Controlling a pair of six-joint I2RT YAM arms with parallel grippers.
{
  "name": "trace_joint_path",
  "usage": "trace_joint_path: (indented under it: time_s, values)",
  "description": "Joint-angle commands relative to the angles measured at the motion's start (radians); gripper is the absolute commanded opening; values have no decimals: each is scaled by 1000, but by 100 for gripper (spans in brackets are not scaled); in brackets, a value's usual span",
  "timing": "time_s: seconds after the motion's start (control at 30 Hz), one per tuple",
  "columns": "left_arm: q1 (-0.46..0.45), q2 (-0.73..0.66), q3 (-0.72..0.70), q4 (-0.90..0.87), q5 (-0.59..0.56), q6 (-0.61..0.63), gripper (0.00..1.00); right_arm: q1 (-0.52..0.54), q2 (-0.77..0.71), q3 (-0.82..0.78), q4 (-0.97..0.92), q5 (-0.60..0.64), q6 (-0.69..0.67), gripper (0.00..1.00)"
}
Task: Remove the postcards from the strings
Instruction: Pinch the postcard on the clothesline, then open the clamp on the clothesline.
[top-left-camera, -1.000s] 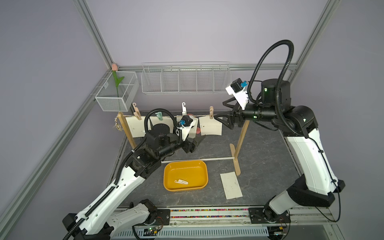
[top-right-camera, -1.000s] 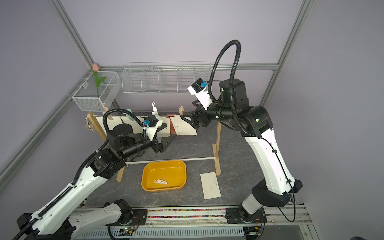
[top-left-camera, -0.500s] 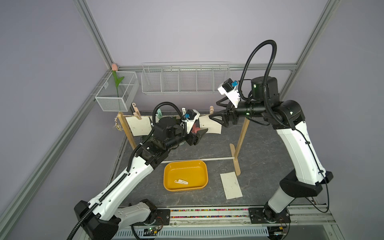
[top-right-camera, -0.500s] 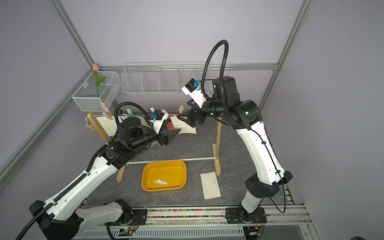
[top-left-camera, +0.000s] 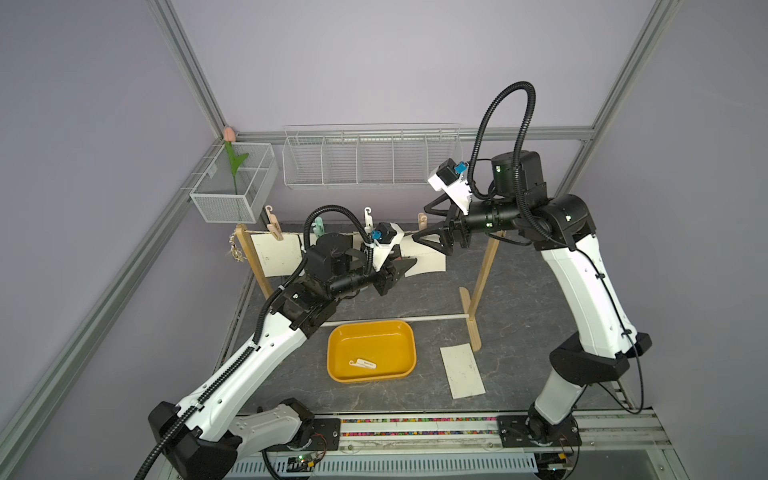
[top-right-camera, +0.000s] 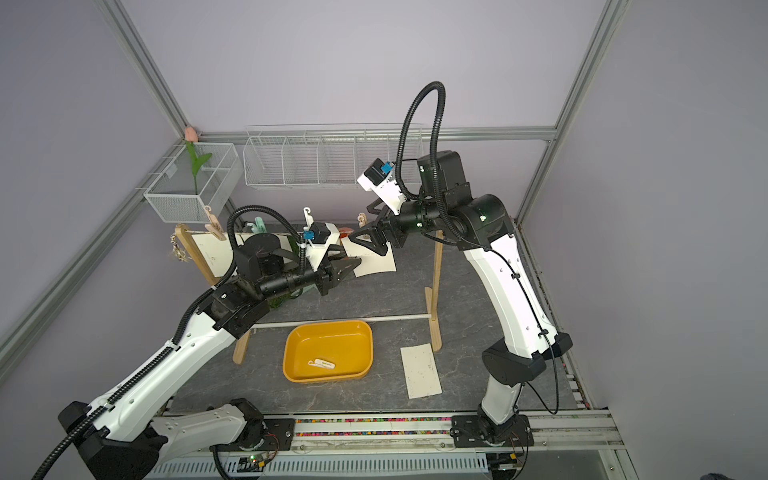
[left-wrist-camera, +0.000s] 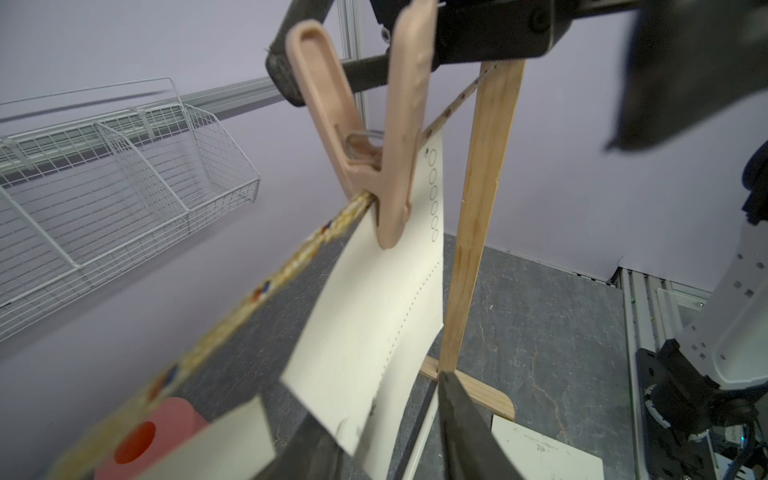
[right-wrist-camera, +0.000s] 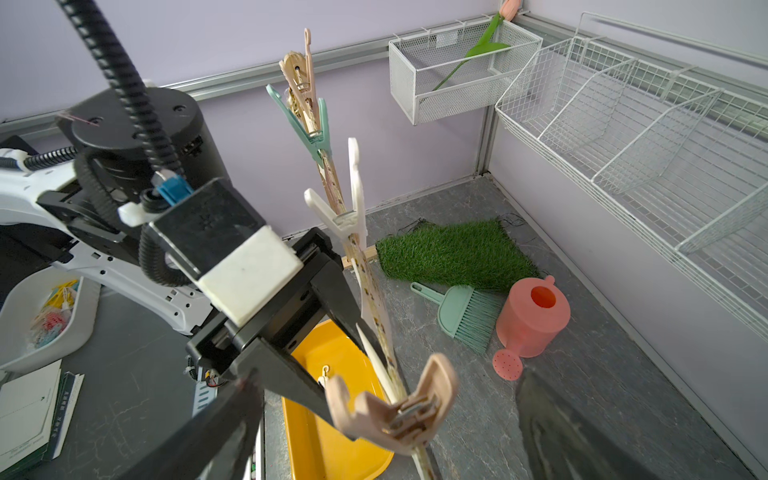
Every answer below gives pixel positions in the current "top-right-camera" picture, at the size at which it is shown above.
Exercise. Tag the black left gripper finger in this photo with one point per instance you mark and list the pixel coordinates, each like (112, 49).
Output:
(341, 268)
(334, 253)

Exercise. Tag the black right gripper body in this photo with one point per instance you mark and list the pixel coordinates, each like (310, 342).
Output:
(391, 222)

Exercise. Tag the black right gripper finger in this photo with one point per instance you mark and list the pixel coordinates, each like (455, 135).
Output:
(368, 231)
(360, 247)

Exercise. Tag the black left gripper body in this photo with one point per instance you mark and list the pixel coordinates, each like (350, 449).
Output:
(322, 278)

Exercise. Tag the postcard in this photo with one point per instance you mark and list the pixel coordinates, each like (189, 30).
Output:
(216, 253)
(371, 262)
(420, 371)

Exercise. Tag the white hook clothespin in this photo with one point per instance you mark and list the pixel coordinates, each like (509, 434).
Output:
(320, 363)
(309, 220)

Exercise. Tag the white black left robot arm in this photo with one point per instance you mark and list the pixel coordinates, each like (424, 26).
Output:
(119, 434)

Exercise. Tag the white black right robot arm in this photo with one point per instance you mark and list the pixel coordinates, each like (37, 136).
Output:
(481, 228)

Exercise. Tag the green artificial grass mat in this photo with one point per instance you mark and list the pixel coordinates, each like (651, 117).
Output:
(277, 302)

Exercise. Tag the yellow plastic tray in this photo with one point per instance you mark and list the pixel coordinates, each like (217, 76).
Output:
(348, 344)

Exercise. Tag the green clothespin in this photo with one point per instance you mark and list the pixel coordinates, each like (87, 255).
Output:
(258, 226)

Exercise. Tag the white mesh basket small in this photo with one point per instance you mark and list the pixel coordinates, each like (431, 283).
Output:
(198, 180)

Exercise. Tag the pink artificial tulip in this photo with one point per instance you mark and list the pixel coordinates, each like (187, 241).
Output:
(196, 161)

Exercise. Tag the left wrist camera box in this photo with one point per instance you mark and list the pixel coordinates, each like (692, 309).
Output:
(319, 237)

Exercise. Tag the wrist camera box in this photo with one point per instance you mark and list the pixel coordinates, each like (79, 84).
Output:
(379, 178)
(319, 237)

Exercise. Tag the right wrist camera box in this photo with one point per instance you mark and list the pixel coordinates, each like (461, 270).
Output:
(379, 178)

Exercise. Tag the wooden drying rack frame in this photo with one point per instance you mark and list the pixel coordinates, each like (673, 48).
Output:
(185, 249)

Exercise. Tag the white wire basket long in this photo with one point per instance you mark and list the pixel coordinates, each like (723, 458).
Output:
(315, 155)

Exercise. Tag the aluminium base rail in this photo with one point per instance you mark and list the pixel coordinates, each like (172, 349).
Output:
(389, 444)

